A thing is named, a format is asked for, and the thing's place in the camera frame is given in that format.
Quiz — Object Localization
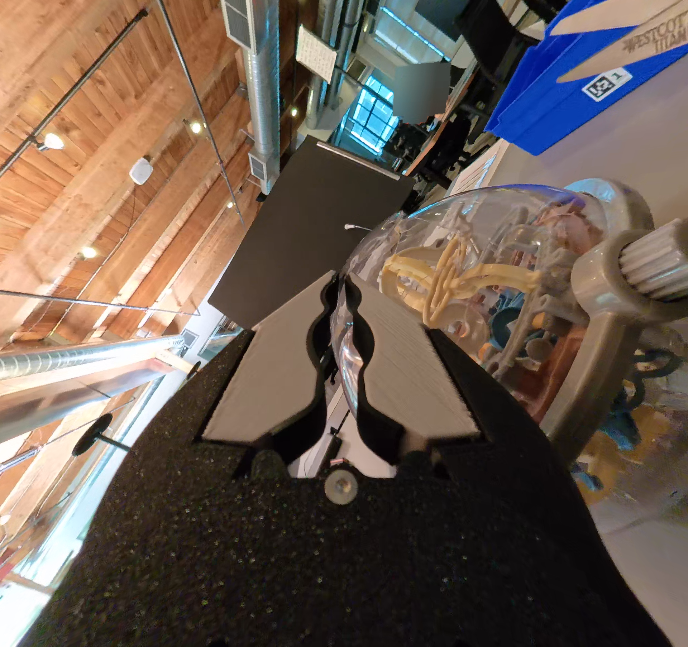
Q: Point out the steel scissors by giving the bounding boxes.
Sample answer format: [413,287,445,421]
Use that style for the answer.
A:
[550,0,688,85]

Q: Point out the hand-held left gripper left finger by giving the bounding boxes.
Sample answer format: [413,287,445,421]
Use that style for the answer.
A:
[201,269,340,465]

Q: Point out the white grid paper sign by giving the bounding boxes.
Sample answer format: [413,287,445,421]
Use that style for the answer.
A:
[295,25,338,82]

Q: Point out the black panel board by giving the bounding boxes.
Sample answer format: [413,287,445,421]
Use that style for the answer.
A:
[207,135,418,332]

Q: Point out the clear plastic maze ball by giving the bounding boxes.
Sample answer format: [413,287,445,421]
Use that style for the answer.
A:
[330,181,688,504]

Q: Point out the silver ventilation duct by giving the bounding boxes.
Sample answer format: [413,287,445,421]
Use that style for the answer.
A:
[307,0,374,117]

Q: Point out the silver duct with vents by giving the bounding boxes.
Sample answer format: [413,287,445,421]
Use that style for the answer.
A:
[213,0,282,197]

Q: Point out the black round lamp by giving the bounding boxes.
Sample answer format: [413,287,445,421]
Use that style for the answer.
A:
[71,413,131,457]

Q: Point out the white ribbed plastic bolt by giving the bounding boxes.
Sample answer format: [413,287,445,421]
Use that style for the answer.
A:
[621,220,688,303]

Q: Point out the white paper sheet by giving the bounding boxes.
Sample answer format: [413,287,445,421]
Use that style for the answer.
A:
[445,152,503,203]

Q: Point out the silver spiral duct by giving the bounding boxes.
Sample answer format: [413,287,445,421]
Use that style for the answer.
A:
[0,332,188,444]

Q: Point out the blue plastic bin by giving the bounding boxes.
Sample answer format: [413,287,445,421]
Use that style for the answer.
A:
[483,0,688,157]

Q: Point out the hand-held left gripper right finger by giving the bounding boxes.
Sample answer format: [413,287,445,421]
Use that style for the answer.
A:
[343,275,482,466]

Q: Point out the grey plastic ring bracket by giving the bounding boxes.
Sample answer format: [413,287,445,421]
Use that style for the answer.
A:
[537,178,688,462]

